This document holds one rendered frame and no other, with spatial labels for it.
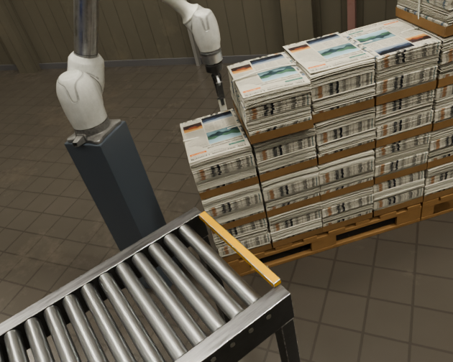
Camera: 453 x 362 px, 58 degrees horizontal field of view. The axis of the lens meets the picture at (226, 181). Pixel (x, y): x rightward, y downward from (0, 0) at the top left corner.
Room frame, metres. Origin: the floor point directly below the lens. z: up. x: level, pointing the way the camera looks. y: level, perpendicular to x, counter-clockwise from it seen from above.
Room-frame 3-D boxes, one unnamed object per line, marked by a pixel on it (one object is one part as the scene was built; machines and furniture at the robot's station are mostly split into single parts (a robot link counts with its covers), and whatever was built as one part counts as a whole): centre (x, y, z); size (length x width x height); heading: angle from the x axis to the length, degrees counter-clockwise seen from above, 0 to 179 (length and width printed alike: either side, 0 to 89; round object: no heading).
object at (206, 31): (1.72, -0.07, 1.30); 0.13 x 0.11 x 0.16; 1
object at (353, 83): (1.74, -0.57, 0.95); 0.38 x 0.29 x 0.23; 3
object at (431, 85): (1.76, -0.86, 0.86); 0.38 x 0.29 x 0.04; 3
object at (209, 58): (1.70, -0.07, 1.19); 0.09 x 0.09 x 0.06
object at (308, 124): (1.59, -0.28, 0.86); 0.29 x 0.16 x 0.04; 92
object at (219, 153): (1.73, -0.43, 0.42); 1.17 x 0.39 x 0.83; 94
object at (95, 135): (1.64, 0.52, 1.03); 0.22 x 0.18 x 0.06; 150
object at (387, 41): (1.76, -0.86, 0.95); 0.38 x 0.29 x 0.23; 3
